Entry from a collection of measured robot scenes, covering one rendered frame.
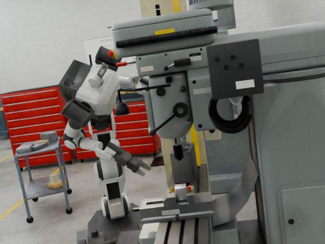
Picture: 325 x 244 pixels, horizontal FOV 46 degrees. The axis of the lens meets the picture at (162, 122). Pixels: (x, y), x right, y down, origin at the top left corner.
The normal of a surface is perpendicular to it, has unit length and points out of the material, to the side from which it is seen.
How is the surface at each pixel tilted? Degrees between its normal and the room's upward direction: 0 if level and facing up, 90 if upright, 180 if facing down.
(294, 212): 88
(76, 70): 53
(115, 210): 104
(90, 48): 90
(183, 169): 90
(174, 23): 90
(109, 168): 79
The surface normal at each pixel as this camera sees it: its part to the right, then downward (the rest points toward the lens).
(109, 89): 0.72, -0.10
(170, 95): -0.11, 0.19
